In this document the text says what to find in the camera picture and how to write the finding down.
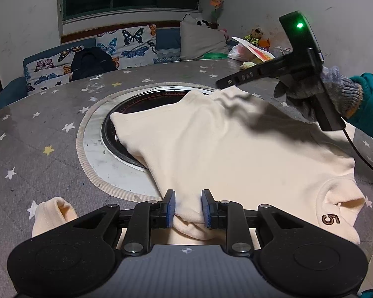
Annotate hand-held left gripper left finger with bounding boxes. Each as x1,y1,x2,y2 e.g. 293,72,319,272
71,189,176,257

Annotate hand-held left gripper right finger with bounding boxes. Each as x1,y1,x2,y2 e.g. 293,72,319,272
201,189,309,258

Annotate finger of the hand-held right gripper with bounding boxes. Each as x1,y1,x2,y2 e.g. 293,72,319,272
216,54,291,89

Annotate cream sweater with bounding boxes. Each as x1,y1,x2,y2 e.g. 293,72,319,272
31,86,373,249

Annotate person's right hand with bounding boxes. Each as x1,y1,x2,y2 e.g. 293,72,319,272
274,65,364,122

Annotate white plastic bag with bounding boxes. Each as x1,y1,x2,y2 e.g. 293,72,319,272
228,43,268,62

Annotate plastic bag with papers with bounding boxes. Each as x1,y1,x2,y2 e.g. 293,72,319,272
232,36,276,62

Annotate brown bear plush toy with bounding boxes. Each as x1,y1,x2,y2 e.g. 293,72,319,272
244,27,265,48

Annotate grey pillow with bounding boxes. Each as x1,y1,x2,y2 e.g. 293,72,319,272
179,21,230,61

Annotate panda plush toy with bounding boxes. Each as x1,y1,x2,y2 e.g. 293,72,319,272
183,14,220,30

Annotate artificial flower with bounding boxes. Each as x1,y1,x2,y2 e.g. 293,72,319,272
209,0,225,24

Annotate round black induction cooktop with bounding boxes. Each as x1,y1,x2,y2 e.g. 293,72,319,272
100,84,216,172

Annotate butterfly print blanket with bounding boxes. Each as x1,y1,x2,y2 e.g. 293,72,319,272
25,24,158,96

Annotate grey star tablecloth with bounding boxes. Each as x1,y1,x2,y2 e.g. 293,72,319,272
0,57,373,298

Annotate black backpack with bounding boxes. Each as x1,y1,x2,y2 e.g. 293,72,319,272
70,47,119,81

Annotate blue sofa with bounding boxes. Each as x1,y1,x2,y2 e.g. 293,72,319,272
0,27,182,115

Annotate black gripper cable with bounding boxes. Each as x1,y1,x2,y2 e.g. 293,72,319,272
341,128,373,188

